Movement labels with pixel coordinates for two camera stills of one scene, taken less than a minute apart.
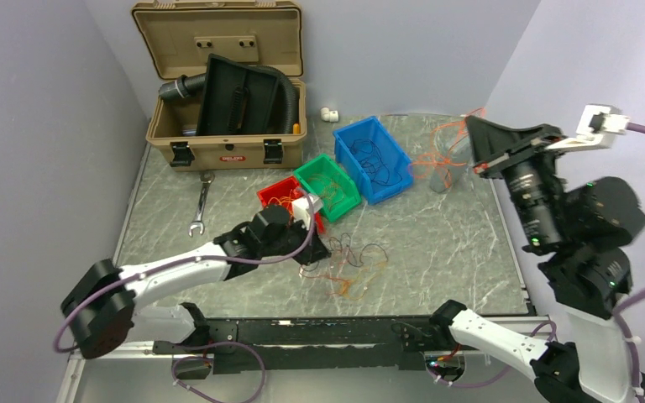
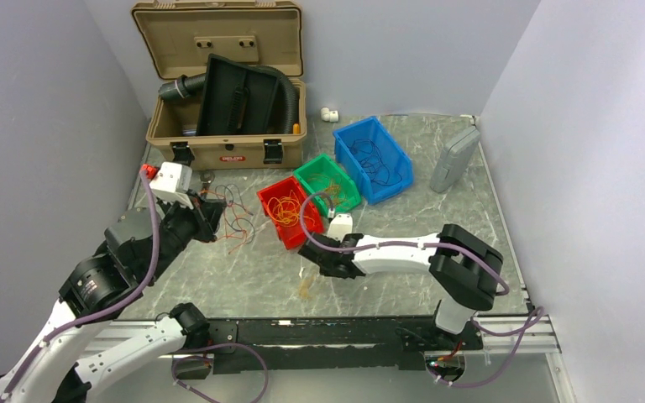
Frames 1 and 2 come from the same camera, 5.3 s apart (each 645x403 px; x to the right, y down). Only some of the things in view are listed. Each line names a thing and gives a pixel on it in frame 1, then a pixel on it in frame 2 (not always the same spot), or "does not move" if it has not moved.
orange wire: x=444 y=162 -> x=233 y=227
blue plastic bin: x=369 y=153 does not move
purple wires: x=371 y=160 does not move
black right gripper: x=490 y=143 -> x=323 y=269
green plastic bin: x=322 y=177 does not move
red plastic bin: x=281 y=194 does not move
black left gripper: x=317 y=251 -> x=207 y=215
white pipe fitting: x=327 y=115 does not move
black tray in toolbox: x=235 y=99 does not move
